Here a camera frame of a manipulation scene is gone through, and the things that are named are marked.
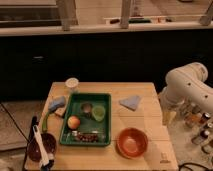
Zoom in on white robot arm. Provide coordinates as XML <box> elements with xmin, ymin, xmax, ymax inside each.
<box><xmin>158</xmin><ymin>62</ymin><xmax>213</xmax><ymax>125</ymax></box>

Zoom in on light blue folded towel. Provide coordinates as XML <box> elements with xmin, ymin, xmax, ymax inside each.
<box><xmin>119</xmin><ymin>95</ymin><xmax>141</xmax><ymax>111</ymax></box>

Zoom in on red bowl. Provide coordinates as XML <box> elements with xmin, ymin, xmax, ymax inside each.
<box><xmin>116</xmin><ymin>127</ymin><xmax>148</xmax><ymax>159</ymax></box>

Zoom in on dark brown bowl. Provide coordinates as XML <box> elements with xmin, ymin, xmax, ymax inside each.
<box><xmin>27</xmin><ymin>133</ymin><xmax>57</xmax><ymax>162</ymax></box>

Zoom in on green plastic cup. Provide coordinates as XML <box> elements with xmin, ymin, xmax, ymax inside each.
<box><xmin>92</xmin><ymin>105</ymin><xmax>106</xmax><ymax>122</ymax></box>

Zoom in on small metal cup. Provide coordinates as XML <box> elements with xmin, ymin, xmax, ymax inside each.
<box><xmin>81</xmin><ymin>102</ymin><xmax>93</xmax><ymax>117</ymax></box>

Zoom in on white paper cup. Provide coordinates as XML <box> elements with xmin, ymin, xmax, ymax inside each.
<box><xmin>65</xmin><ymin>78</ymin><xmax>79</xmax><ymax>93</ymax></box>

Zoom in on green plastic tray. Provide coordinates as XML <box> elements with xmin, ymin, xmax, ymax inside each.
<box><xmin>59</xmin><ymin>93</ymin><xmax>111</xmax><ymax>147</ymax></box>

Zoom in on red yellow apple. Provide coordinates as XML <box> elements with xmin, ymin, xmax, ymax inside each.
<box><xmin>67</xmin><ymin>116</ymin><xmax>80</xmax><ymax>130</ymax></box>

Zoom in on small wooden block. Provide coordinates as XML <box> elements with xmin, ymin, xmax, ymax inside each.
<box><xmin>55</xmin><ymin>108</ymin><xmax>66</xmax><ymax>117</ymax></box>

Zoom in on dark red grape bunch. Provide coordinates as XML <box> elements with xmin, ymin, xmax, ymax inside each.
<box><xmin>76</xmin><ymin>134</ymin><xmax>98</xmax><ymax>142</ymax></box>

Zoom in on white spatula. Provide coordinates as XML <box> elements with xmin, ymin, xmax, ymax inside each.
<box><xmin>33</xmin><ymin>125</ymin><xmax>49</xmax><ymax>166</ymax></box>

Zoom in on spice bottles cluster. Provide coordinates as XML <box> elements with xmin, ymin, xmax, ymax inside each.
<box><xmin>184</xmin><ymin>103</ymin><xmax>212</xmax><ymax>150</ymax></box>

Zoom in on green handled utensil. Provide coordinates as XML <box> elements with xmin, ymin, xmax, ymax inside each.
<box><xmin>42</xmin><ymin>112</ymin><xmax>50</xmax><ymax>132</ymax></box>

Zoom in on black cable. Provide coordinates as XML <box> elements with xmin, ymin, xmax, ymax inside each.
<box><xmin>177</xmin><ymin>161</ymin><xmax>213</xmax><ymax>171</ymax></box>

